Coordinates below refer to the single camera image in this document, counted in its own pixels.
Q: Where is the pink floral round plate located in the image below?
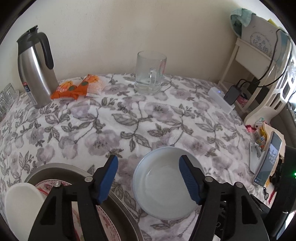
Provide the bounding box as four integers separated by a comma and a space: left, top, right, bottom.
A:
35, 179, 121, 241

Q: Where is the white shelf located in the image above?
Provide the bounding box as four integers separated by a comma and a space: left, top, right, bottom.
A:
218, 37, 278, 114

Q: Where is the stainless steel basin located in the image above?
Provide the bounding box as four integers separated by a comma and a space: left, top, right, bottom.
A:
24, 163, 144, 241

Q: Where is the grey floral tablecloth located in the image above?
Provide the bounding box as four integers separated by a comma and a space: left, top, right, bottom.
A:
0, 74, 273, 241

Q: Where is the clear plastic tray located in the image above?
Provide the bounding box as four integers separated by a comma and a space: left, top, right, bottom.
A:
0, 90, 21, 123

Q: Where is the white printed carton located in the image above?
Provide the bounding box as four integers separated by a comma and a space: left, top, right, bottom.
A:
242, 15, 281, 58

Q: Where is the white shelf rack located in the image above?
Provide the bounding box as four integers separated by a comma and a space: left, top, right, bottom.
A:
243, 35, 296, 127

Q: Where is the clear drinking glass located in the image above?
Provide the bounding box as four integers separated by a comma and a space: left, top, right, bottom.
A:
0, 91, 10, 116
3, 83, 15, 102

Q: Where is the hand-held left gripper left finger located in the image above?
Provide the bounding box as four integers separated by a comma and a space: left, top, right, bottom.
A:
28, 155, 119, 241

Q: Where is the smartphone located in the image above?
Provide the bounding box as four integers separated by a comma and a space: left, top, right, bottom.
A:
253, 131, 284, 187

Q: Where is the white square bowl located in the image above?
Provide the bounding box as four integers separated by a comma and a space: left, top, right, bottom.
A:
5, 182, 50, 241

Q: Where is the clear glass mug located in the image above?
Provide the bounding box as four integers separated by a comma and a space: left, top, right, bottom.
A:
134, 51, 167, 95

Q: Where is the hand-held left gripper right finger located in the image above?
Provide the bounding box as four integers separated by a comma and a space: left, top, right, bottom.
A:
179, 155, 270, 241

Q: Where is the small white bowl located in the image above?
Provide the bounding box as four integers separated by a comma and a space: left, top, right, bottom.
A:
132, 146, 210, 220

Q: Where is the stainless steel thermos jug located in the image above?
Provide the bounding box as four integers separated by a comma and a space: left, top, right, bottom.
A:
16, 25, 59, 109

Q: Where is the teal cloth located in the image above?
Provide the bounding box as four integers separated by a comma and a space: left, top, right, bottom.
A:
230, 8, 255, 35

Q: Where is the white rectangular box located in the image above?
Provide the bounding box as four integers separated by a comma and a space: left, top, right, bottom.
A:
207, 87, 235, 114

